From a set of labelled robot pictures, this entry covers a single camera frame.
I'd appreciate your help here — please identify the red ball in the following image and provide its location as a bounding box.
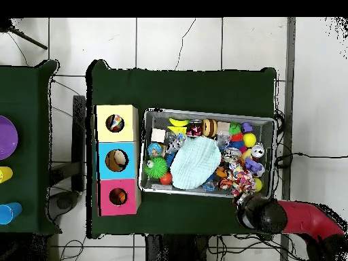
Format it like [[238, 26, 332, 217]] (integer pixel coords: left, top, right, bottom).
[[160, 171, 173, 186]]

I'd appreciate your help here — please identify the dark green tablecloth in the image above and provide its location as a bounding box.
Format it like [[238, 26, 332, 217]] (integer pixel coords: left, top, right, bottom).
[[86, 59, 278, 240]]

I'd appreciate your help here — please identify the black tripod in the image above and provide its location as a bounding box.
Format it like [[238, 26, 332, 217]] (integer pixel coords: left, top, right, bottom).
[[0, 18, 49, 51]]

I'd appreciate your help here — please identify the yellow cup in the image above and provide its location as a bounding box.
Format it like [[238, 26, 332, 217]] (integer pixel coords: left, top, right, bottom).
[[0, 166, 14, 184]]

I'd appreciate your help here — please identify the yellow cheese wedge toy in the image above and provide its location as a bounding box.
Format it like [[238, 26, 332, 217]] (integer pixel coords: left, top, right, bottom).
[[167, 126, 189, 135]]

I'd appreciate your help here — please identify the blue cup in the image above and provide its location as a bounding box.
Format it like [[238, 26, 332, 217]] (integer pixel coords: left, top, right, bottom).
[[0, 202, 23, 226]]

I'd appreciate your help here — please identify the mint green muslin cloth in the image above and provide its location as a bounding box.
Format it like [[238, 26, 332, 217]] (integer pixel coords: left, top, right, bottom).
[[170, 135, 224, 190]]

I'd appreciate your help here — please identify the wooden box with three holes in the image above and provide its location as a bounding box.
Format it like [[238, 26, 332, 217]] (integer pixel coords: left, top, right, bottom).
[[94, 104, 142, 218]]

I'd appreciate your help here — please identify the plain wooden block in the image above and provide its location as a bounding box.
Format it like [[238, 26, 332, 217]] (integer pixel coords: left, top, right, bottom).
[[152, 128, 167, 143]]

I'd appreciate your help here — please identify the colourful polka dot cloth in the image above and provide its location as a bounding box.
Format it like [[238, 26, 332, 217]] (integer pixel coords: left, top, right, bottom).
[[108, 115, 124, 132]]

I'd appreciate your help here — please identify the dark green side table cloth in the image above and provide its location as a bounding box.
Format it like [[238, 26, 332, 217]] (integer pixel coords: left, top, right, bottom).
[[0, 59, 60, 236]]

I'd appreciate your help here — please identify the multicolour patterned cloth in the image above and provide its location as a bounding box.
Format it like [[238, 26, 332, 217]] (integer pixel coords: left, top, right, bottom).
[[220, 162, 258, 198]]

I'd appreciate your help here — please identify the blue globe ball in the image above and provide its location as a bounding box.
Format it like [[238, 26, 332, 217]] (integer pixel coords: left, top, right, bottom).
[[147, 142, 164, 158]]

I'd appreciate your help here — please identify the purple plate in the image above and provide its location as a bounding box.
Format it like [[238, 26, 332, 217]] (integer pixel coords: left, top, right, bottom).
[[0, 115, 20, 161]]

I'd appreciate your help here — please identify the clear mesh bin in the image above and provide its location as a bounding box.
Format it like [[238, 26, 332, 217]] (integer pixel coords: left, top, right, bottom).
[[139, 108, 275, 201]]

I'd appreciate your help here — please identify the green spiky ball with eyes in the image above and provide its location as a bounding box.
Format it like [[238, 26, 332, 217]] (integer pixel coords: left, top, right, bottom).
[[143, 156, 169, 180]]

